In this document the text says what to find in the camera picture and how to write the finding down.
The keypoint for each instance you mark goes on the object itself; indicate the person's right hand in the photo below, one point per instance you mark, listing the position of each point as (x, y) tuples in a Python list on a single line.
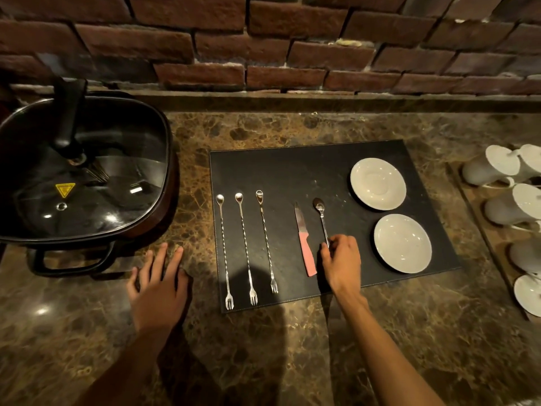
[(344, 270)]

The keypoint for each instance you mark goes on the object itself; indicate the person's left hand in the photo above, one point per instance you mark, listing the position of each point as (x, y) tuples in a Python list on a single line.
[(156, 300)]

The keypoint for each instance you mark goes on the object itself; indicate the person's left thumb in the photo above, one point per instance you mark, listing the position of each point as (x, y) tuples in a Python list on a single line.
[(184, 285)]

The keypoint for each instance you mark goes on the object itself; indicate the person's left middle finger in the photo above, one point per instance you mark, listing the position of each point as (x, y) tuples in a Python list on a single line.
[(158, 262)]

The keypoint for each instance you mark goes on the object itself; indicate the person's left little finger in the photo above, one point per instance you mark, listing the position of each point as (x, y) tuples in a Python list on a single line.
[(132, 283)]

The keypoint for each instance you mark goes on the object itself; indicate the person's right thumb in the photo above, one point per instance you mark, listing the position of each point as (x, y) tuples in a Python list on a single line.
[(326, 262)]

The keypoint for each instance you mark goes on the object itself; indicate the small silver teaspoon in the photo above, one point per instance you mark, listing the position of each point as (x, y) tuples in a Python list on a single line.
[(320, 208)]

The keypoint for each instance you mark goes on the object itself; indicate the person's right forearm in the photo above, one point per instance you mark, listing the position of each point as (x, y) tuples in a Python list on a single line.
[(380, 355)]

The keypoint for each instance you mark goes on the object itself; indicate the person's left forearm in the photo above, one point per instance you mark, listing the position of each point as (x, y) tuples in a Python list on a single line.
[(126, 367)]

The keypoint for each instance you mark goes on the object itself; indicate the black electric cooking pot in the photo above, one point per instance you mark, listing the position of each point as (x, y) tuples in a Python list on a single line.
[(160, 215)]

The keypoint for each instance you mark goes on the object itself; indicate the long twisted bar spoon fork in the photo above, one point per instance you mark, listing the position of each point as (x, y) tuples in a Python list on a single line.
[(246, 249), (224, 249), (266, 240)]

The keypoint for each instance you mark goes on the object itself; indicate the white saucer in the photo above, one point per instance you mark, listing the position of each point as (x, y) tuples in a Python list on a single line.
[(403, 243), (378, 184)]

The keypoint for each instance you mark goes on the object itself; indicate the black leather placemat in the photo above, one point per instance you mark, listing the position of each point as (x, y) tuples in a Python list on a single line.
[(279, 173)]

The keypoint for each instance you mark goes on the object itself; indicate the glass pot lid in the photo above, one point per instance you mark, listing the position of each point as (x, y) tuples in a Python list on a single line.
[(118, 164)]

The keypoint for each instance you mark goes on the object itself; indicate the brown wooden tray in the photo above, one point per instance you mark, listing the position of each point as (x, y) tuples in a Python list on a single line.
[(496, 240)]

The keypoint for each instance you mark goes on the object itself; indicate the white ceramic cup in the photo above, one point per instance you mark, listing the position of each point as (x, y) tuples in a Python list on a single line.
[(528, 293), (513, 205), (490, 166), (526, 255), (531, 160)]

